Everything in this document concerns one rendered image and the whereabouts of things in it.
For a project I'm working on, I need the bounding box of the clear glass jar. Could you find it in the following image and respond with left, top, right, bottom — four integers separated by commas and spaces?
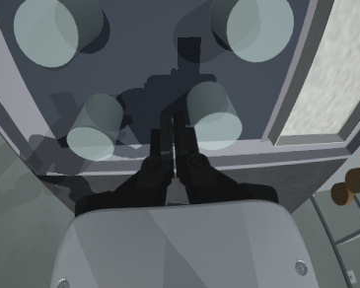
14, 0, 104, 67
67, 94, 123, 161
186, 82, 243, 150
209, 0, 294, 62

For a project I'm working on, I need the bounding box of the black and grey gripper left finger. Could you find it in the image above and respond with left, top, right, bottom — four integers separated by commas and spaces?
75, 111, 175, 217

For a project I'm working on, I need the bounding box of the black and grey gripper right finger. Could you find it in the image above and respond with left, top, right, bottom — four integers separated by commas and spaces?
174, 110, 279, 205

